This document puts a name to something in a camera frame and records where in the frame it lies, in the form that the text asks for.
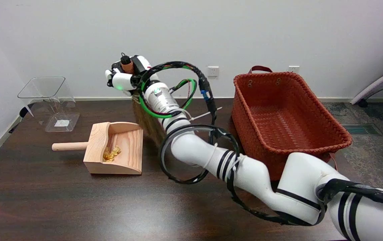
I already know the red woven basket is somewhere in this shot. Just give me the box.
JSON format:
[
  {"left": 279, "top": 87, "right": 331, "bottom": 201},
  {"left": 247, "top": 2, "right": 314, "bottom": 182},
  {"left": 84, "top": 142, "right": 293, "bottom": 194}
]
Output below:
[{"left": 229, "top": 66, "right": 353, "bottom": 181}]

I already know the black furniture leg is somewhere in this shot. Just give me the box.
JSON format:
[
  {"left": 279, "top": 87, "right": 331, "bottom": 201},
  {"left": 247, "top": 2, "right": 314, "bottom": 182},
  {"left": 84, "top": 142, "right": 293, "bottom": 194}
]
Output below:
[{"left": 9, "top": 106, "right": 34, "bottom": 134}]

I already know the black wrapped cable harness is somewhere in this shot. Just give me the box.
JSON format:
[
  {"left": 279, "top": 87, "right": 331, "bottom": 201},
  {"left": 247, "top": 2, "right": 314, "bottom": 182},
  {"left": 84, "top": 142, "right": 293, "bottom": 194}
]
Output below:
[{"left": 137, "top": 61, "right": 383, "bottom": 226}]

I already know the clear plastic container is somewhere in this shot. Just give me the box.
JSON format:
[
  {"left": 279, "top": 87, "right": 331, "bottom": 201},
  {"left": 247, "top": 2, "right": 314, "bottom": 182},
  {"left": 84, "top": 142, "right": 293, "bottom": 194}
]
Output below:
[{"left": 17, "top": 76, "right": 81, "bottom": 133}]

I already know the office chair base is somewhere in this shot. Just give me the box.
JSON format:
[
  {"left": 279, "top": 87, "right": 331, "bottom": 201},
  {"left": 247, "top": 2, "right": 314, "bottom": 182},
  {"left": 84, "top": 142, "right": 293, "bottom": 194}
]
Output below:
[{"left": 350, "top": 63, "right": 383, "bottom": 152}]

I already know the small straw hand broom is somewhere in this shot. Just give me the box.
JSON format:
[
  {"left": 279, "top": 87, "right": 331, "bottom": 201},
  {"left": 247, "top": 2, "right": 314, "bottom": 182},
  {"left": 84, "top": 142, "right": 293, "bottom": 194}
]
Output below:
[{"left": 120, "top": 53, "right": 168, "bottom": 148}]

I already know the white zip tie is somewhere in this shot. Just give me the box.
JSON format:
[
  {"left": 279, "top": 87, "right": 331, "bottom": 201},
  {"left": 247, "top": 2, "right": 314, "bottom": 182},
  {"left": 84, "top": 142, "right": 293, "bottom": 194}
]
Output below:
[{"left": 188, "top": 107, "right": 223, "bottom": 122}]

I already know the wooden dustpan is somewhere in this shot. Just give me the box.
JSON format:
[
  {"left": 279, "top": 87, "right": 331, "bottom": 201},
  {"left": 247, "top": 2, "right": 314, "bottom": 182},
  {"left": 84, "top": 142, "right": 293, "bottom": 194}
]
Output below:
[{"left": 52, "top": 122, "right": 144, "bottom": 175}]

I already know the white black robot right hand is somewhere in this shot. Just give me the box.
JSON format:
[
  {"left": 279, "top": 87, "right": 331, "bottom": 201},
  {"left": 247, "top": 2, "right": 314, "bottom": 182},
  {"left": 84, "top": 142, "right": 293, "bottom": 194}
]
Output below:
[{"left": 105, "top": 55, "right": 160, "bottom": 98}]

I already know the floor vent grille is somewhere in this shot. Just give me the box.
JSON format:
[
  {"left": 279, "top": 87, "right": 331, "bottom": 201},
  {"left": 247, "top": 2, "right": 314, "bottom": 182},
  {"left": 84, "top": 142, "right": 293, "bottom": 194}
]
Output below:
[{"left": 340, "top": 124, "right": 383, "bottom": 136}]

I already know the yellow scraps pile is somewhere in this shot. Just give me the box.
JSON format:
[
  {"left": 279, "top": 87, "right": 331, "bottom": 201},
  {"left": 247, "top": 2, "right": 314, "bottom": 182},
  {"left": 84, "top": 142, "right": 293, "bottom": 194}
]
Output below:
[{"left": 102, "top": 146, "right": 122, "bottom": 163}]

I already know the green cable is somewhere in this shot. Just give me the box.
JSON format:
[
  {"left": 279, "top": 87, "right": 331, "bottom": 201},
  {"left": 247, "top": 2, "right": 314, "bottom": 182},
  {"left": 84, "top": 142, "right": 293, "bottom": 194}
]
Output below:
[{"left": 139, "top": 78, "right": 198, "bottom": 119}]

